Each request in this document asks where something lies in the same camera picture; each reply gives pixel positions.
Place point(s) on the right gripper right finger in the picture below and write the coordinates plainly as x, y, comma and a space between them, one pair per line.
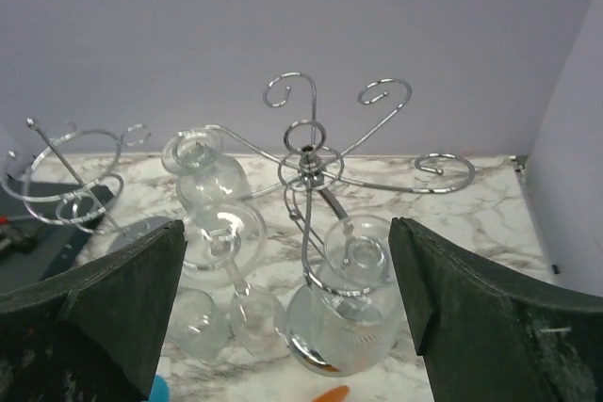
489, 333

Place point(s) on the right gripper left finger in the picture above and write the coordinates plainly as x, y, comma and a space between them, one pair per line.
95, 332

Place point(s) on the scrolled chrome glass rack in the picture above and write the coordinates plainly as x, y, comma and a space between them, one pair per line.
306, 175

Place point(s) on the small clear wine glass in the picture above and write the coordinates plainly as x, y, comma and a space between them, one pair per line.
205, 175

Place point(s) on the short ribbed clear glass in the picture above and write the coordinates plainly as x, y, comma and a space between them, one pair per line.
199, 327

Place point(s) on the blue plastic goblet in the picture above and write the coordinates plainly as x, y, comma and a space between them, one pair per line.
160, 391

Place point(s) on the dark tool mat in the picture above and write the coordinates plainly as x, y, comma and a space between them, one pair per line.
57, 246

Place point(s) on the clear ribbed wine glass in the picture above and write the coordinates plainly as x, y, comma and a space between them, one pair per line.
346, 316

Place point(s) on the tall clear flute glass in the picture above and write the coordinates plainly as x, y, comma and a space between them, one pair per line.
225, 242

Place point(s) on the orange plastic goblet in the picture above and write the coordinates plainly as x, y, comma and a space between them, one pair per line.
336, 394

